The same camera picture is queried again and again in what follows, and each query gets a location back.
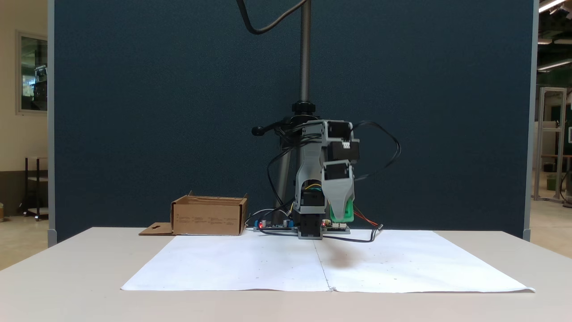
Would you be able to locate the brown cardboard box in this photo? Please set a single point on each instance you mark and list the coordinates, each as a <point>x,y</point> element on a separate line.
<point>208,219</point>

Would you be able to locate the dark blue partition panel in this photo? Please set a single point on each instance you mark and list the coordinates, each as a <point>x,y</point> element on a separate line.
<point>156,112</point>

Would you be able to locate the aluminium profile frame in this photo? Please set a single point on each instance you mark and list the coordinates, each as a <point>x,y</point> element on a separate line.
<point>553,90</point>

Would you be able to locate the black shelf cart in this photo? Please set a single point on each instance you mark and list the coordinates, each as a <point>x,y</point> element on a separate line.
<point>26,188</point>

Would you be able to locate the green die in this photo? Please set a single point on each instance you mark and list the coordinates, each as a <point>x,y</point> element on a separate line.
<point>350,213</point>

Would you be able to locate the framed wall window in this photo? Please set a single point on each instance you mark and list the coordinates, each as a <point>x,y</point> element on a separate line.
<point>33,71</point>

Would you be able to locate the grey circuit board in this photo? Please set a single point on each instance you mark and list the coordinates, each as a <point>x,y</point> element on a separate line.
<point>339,229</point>

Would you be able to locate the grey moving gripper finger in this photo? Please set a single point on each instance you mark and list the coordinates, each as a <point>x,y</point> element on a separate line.
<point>337,194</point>

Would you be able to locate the white paper sheet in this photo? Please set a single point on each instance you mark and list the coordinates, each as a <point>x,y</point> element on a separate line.
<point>246,264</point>

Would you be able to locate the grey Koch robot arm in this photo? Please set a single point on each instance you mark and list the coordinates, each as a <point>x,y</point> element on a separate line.
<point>313,179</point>

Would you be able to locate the ceiling strip light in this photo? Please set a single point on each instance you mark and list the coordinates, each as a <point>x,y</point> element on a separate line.
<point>554,65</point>
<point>549,5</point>

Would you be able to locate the black camera stand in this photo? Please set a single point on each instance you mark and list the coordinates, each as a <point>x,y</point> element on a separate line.
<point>305,67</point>

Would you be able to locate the blue circuit board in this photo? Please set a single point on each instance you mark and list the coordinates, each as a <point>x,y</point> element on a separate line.
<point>272,228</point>

